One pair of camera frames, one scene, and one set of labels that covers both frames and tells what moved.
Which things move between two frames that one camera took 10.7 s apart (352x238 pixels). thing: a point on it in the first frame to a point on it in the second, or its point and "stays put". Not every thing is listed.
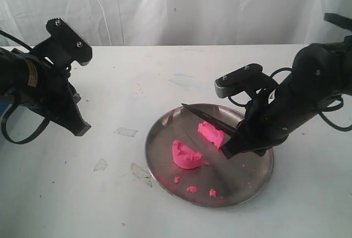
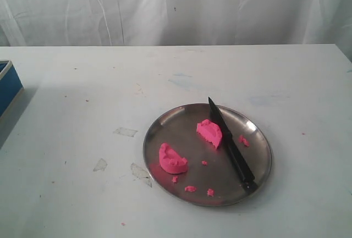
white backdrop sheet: x=177 y=10 stays put
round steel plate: x=218 y=182 stays put
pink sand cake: x=185 y=157 to x=170 y=162
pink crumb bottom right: x=212 y=192 stays put
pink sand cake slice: x=216 y=136 stays put
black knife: x=213 y=121 to x=247 y=179
